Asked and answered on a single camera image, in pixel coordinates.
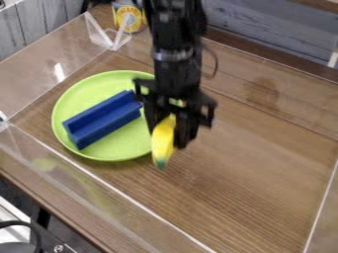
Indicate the yellow labelled tin can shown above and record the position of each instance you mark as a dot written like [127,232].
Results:
[129,15]

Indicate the blue foam block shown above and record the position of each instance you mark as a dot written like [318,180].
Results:
[102,119]

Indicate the lime green plate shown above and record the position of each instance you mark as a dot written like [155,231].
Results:
[130,141]

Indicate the yellow toy banana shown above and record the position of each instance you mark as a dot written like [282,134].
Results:
[163,141]

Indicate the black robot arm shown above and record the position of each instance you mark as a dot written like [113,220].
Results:
[178,24]

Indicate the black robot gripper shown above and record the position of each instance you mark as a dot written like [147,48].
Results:
[173,93]

